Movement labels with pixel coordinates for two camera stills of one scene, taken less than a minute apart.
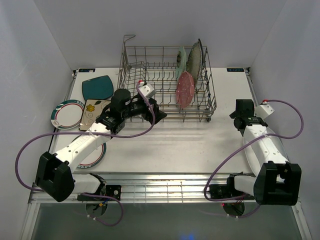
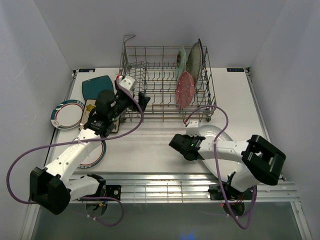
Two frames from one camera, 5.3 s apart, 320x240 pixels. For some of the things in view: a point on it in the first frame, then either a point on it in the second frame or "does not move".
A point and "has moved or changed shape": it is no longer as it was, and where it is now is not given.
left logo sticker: x=87 y=70 does not move
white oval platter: x=253 y=161 has moved or changed shape
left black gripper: x=159 y=114 → x=143 y=100
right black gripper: x=233 y=115 → x=189 y=137
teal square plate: x=100 y=88 does not move
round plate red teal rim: x=94 y=158 does not move
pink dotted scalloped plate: x=184 y=89 does not move
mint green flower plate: x=181 y=62 does not move
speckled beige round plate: x=194 y=61 does not move
